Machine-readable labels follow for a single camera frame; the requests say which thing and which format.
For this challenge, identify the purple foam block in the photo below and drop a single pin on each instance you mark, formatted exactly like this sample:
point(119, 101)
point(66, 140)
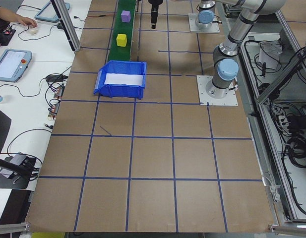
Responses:
point(126, 17)

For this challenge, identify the yellow foam block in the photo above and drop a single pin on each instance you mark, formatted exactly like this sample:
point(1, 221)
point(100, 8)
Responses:
point(121, 40)

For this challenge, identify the white computer mouse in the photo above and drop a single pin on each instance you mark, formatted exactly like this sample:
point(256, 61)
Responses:
point(34, 30)

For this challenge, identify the person's bare forearm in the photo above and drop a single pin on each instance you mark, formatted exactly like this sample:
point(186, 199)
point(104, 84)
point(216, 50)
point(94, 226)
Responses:
point(9, 14)

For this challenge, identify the person's bare hand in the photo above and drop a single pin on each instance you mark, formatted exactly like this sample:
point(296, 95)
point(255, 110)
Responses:
point(27, 21)

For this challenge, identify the green conveyor belt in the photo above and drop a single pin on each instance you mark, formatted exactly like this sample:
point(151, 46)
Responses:
point(123, 54)

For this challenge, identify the white foam liner sheet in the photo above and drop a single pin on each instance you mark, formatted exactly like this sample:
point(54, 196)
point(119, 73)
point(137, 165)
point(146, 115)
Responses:
point(123, 79)

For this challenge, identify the blue plastic storage bin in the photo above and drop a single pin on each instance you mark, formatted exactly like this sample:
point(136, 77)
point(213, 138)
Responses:
point(118, 92)

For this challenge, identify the black power adapter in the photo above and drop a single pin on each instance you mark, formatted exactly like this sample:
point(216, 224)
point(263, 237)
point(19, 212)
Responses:
point(297, 122)
point(54, 78)
point(61, 26)

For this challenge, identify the light blue teach pendant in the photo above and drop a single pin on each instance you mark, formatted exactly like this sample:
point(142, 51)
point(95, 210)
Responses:
point(9, 64)
point(46, 12)

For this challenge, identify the white paper bag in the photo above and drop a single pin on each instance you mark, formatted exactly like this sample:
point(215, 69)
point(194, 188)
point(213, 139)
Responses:
point(269, 57)

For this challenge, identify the power strip with plugs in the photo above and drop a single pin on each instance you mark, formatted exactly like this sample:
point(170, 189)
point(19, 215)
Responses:
point(54, 109)

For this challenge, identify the black box with red button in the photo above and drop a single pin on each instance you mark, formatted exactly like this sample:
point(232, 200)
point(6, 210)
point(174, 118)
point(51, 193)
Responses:
point(6, 37)

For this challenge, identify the black flat monitor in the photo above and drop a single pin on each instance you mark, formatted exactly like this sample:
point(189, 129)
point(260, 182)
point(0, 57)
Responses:
point(0, 134)

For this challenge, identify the grey box device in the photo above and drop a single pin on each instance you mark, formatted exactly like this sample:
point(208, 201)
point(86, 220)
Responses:
point(16, 160)

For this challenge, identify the black boom bar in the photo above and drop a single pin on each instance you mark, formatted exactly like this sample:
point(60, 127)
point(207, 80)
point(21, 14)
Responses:
point(9, 166)

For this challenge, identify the aluminium profile bar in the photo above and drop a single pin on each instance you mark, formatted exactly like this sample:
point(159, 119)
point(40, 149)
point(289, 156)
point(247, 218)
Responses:
point(11, 227)
point(291, 229)

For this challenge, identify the aluminium profile post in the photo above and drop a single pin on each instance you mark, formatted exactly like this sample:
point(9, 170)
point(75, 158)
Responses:
point(68, 29)

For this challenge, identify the V-shaped metal bar frame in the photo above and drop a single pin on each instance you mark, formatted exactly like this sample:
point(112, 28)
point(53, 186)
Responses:
point(279, 80)

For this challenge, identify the grey metal bracket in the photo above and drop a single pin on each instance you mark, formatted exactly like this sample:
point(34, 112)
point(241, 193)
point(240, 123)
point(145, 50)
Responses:
point(273, 194)

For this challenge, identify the black stand base plate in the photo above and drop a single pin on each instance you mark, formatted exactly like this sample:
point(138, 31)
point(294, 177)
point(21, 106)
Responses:
point(18, 183)

